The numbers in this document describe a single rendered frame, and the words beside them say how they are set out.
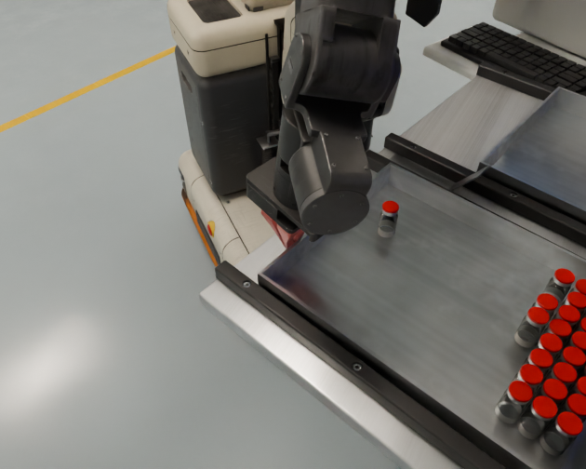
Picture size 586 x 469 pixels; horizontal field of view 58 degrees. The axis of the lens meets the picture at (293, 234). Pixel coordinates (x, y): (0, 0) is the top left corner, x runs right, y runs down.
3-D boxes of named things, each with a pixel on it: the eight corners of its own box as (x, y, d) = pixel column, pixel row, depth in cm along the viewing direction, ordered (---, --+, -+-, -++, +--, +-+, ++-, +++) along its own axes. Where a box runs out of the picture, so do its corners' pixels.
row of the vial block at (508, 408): (583, 311, 59) (601, 285, 56) (512, 429, 50) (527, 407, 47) (564, 300, 60) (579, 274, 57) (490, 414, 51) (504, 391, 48)
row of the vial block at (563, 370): (604, 322, 58) (622, 296, 55) (535, 445, 49) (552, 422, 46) (583, 311, 59) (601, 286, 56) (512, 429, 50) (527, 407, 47)
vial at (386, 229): (397, 232, 68) (403, 207, 65) (388, 241, 67) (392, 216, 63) (383, 223, 69) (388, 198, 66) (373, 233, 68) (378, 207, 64)
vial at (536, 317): (539, 338, 57) (553, 314, 53) (529, 352, 56) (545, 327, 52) (519, 327, 58) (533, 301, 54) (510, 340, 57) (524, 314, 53)
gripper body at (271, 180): (311, 247, 53) (322, 198, 47) (243, 187, 57) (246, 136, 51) (353, 214, 56) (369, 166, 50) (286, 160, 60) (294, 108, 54)
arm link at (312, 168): (393, 40, 44) (297, 22, 41) (440, 135, 38) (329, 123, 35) (341, 144, 53) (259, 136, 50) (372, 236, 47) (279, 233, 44)
